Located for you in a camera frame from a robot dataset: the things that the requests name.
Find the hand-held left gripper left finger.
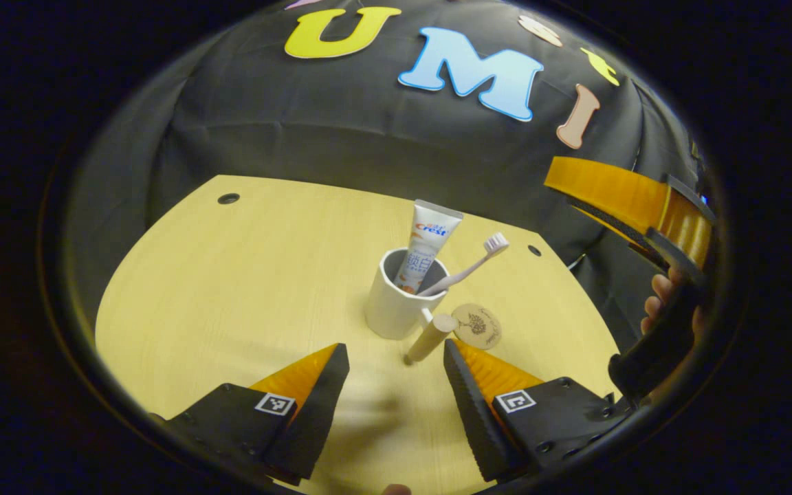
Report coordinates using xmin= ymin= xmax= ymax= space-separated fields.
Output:
xmin=155 ymin=342 xmax=351 ymax=485

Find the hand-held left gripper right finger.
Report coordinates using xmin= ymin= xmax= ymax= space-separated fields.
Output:
xmin=442 ymin=338 xmax=634 ymax=484

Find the round cork coaster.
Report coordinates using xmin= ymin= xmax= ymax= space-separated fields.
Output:
xmin=451 ymin=303 xmax=503 ymax=351

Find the white cup with wooden handle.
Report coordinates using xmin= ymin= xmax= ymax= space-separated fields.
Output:
xmin=365 ymin=247 xmax=459 ymax=365

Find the pink toothbrush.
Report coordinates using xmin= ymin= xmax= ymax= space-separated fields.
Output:
xmin=418 ymin=232 xmax=510 ymax=298

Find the white toothpaste tube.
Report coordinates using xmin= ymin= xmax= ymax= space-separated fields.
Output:
xmin=394 ymin=199 xmax=464 ymax=295

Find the black backdrop cloth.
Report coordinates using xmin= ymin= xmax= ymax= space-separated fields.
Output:
xmin=69 ymin=0 xmax=713 ymax=331

